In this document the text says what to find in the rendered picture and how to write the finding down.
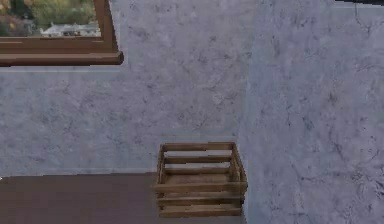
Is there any brown wooden slatted crate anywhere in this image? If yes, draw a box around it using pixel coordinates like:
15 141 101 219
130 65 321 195
152 141 249 219

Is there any brown wooden framed window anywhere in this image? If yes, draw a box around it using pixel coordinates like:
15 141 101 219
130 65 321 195
0 0 125 67

